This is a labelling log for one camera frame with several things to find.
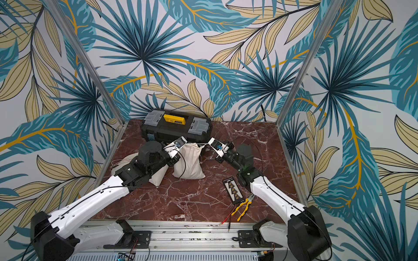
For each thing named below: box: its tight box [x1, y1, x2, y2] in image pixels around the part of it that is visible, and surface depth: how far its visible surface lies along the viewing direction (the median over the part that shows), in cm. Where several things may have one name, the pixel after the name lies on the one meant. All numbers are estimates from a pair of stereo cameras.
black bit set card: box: [222, 176, 246, 205], surface depth 90 cm
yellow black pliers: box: [231, 194, 256, 222], surface depth 85 cm
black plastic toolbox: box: [140, 109, 213, 143], surface depth 97 cm
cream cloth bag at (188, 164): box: [171, 143, 206, 179], surface depth 76 cm
